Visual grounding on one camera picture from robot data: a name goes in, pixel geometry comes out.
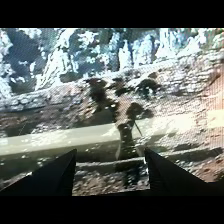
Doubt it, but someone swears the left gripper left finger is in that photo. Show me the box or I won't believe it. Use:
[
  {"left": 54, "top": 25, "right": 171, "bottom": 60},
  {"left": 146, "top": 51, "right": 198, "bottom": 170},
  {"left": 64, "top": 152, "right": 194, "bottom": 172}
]
[{"left": 0, "top": 148, "right": 78, "bottom": 197}]

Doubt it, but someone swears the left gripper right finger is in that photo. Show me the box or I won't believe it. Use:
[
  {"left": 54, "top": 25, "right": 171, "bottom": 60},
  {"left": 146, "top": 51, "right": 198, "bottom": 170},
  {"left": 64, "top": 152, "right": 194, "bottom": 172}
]
[{"left": 143, "top": 147, "right": 224, "bottom": 197}]

